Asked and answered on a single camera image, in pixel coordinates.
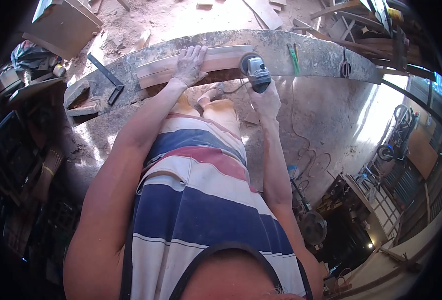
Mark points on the person's left hand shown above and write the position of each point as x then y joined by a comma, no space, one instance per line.
188,69

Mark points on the person's right hand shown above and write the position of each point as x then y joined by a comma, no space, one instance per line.
266,103

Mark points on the person's left middle finger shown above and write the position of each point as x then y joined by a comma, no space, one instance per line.
194,54

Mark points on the person's left index finger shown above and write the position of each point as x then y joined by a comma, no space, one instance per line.
203,54

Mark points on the person's left little finger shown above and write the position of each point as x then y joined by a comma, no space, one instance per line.
181,60

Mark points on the person's left thumb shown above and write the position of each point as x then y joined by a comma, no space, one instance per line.
203,75

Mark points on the person's right fingers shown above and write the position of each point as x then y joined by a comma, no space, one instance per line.
254,96

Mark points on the person's left ring finger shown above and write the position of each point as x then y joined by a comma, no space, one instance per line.
187,55

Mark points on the grey angle grinder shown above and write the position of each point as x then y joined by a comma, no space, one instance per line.
256,73

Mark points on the long light wooden plank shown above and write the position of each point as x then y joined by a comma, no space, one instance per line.
228,52

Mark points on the reddish wooden plank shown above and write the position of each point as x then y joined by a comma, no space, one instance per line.
157,78

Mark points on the person's legs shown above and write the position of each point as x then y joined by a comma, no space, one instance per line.
221,108

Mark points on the small wood offcut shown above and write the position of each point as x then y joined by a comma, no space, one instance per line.
142,40

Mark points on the green marker tool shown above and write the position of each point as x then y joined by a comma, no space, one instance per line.
294,60

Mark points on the wooden floor plank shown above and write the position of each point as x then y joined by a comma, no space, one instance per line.
266,13

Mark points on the black try square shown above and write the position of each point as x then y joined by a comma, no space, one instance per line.
106,77

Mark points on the dark pliers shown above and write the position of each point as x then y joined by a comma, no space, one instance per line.
345,67

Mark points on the flat dusty wood block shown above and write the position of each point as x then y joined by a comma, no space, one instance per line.
83,110

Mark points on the tape roll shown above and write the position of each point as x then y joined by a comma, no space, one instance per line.
59,70

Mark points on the person's body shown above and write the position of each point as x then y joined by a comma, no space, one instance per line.
191,210

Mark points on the black floor fan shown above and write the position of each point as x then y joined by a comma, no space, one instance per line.
313,227

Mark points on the motorcycle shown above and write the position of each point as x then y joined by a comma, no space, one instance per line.
399,131

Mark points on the black plastic bag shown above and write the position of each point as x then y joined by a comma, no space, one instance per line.
29,56

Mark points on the straw broom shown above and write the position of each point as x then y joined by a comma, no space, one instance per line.
48,172

